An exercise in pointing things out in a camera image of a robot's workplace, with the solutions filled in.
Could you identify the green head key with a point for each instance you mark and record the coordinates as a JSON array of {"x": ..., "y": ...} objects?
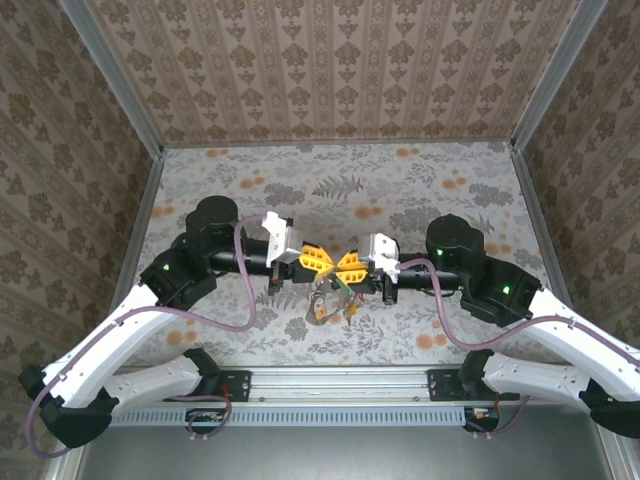
[{"x": 344, "y": 287}]

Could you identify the keyring with brass keys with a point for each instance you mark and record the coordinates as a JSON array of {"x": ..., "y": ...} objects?
[{"x": 321, "y": 314}]

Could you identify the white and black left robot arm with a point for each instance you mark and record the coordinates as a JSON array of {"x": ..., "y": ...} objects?
[{"x": 120, "y": 345}]

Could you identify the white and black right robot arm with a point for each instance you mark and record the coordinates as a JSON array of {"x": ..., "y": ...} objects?
[{"x": 525, "y": 380}]

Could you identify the grey metal sheet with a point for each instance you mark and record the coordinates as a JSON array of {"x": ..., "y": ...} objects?
[{"x": 340, "y": 455}]

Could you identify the black connector board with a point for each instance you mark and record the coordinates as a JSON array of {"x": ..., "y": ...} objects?
[
  {"x": 205, "y": 417},
  {"x": 482, "y": 417}
]

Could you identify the aluminium table side rail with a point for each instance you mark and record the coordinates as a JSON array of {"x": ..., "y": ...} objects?
[
  {"x": 137, "y": 225},
  {"x": 539, "y": 225}
]

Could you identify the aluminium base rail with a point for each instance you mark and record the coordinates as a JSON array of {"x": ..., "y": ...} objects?
[{"x": 340, "y": 385}]

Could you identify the aluminium frame post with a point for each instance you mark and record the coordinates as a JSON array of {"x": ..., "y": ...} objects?
[
  {"x": 555, "y": 75},
  {"x": 115, "y": 85}
]

